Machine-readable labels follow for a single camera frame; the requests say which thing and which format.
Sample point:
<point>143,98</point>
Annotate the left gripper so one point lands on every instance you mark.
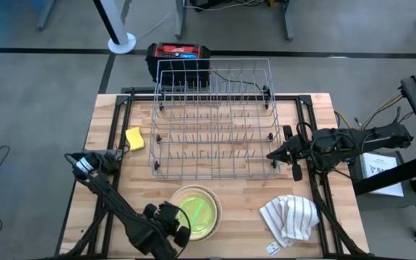
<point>164,227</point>

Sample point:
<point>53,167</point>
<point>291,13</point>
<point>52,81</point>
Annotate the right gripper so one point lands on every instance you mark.
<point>298,150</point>

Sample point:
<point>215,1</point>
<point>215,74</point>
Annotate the green translucent plate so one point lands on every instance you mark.
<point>202,216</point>

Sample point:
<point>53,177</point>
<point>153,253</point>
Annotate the yellow white-patterned plate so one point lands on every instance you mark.
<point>220,209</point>

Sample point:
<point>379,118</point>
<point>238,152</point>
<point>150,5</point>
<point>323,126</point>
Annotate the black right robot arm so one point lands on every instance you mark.
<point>381,137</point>

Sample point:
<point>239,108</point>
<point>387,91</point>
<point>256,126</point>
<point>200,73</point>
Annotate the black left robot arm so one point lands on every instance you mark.
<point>114,202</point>

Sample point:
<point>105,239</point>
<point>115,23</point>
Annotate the white striped dish towel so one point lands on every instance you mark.
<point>291,220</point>

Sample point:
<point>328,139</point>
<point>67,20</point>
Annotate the yellow sponge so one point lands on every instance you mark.
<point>135,139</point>

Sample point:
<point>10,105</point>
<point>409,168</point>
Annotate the small white tag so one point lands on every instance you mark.
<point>273,248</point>

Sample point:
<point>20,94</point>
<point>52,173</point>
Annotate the white paper booklet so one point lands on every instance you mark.
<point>377,169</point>

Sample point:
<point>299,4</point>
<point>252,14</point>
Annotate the grey desk leg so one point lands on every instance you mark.
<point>181,18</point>
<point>45,14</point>
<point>289,20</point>

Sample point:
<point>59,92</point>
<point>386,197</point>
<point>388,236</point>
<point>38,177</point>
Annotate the red black power station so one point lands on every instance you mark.
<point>177,50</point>

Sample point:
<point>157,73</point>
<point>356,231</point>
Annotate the white tower fan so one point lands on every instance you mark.
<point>121,43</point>

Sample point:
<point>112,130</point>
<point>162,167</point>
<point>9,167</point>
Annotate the black metal table frame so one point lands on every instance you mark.
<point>304,100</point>

